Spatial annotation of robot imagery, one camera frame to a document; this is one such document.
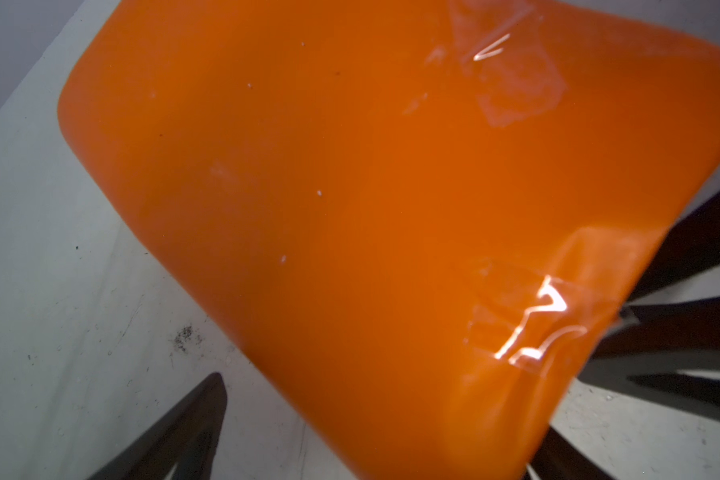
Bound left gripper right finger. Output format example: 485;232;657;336
523;427;613;480

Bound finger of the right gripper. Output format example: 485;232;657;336
578;297;720;422
628;191;720;300

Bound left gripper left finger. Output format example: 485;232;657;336
91;372;227;479

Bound clear tape piece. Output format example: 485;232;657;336
463;226;661;377
447;0;567;127

